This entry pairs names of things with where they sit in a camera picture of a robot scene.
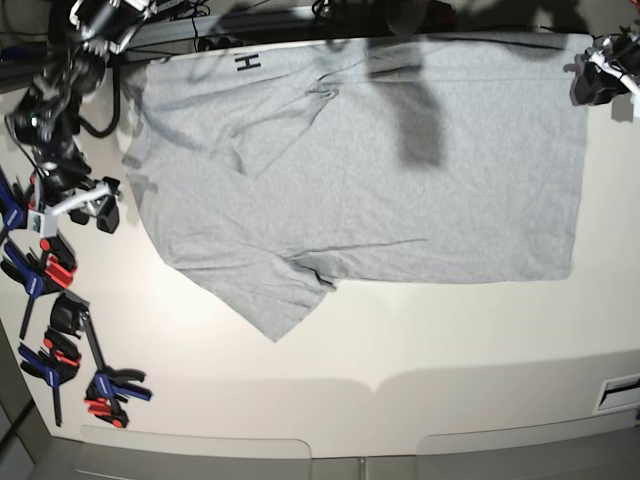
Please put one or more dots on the grey T-shirt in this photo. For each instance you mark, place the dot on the grey T-shirt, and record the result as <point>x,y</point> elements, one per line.
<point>267,177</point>

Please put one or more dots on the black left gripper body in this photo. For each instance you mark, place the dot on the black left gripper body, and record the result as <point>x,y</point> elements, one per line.
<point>617,55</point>

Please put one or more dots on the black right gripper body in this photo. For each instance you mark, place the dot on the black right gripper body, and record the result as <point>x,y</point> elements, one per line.
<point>79,197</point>

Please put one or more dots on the blue red bar clamp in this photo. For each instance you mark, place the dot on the blue red bar clamp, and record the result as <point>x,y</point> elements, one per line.
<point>51,272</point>
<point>15,205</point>
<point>57,363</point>
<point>109,387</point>

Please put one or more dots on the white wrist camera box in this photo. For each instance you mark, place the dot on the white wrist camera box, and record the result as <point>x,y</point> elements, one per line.
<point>45,224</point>

